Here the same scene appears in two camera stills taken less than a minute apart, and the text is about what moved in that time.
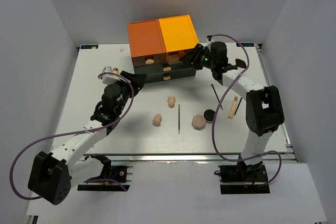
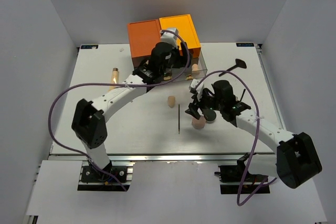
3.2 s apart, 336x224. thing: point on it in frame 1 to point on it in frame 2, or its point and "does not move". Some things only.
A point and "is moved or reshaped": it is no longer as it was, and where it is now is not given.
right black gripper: (190, 57) to (197, 103)
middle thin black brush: (179, 118) does not move
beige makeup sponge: (171, 100) does not move
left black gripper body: (126, 93) to (176, 61)
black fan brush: (240, 63) does not move
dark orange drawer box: (146, 42) does not move
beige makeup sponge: (157, 119) to (195, 68)
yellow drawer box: (179, 34) does not move
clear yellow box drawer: (173, 57) is moved or reshaped
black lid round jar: (208, 115) does not move
